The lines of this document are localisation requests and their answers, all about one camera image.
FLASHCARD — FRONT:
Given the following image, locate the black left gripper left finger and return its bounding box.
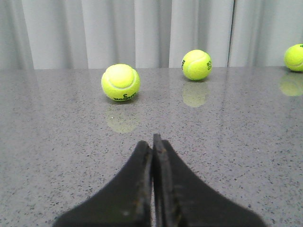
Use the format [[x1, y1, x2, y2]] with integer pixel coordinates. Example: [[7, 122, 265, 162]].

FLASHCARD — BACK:
[[54, 141, 152, 227]]

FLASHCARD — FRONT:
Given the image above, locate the yellow tennis ball number three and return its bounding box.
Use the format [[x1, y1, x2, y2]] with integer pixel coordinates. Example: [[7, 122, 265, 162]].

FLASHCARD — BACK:
[[101, 64, 140, 102]]

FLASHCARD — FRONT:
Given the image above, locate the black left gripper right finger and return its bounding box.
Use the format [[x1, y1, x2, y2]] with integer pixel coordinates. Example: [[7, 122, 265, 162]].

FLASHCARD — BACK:
[[153, 134, 265, 227]]

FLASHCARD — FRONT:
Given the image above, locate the middle yellow tennis ball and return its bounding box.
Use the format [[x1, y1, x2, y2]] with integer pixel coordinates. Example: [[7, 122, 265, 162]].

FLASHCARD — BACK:
[[284, 44, 303, 72]]

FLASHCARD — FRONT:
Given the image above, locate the left yellow tennis ball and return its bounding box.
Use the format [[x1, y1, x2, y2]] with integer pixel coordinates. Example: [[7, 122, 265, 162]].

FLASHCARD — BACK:
[[182, 50, 212, 81]]

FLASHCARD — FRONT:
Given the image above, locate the yellow tennis ball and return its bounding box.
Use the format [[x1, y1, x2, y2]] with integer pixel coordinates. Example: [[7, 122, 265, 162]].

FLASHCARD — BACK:
[[284, 44, 303, 72], [182, 50, 212, 81]]

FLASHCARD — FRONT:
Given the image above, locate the white pleated curtain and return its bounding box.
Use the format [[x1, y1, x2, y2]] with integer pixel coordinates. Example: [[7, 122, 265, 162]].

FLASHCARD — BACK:
[[0, 0, 303, 70]]

